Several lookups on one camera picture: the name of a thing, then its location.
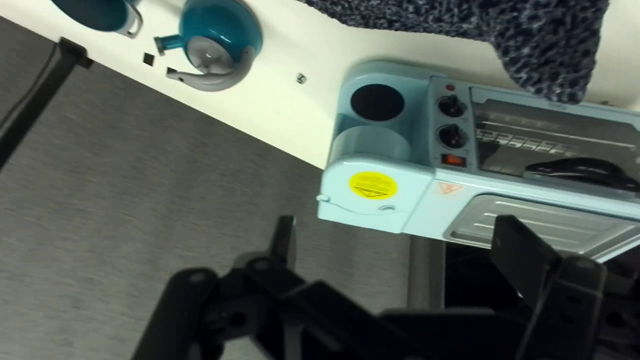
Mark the dark blue knitted towel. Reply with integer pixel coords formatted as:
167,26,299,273
301,0,611,106

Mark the large teal toy pot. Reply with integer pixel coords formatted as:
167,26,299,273
50,0,146,38

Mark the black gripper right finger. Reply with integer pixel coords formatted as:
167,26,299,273
489,213,610,360

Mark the grey round metal lid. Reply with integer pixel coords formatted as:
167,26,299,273
164,35,259,94

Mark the light blue toy toaster oven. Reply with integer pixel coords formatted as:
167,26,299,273
315,58,640,265

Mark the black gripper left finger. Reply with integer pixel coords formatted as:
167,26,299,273
131,213,376,360

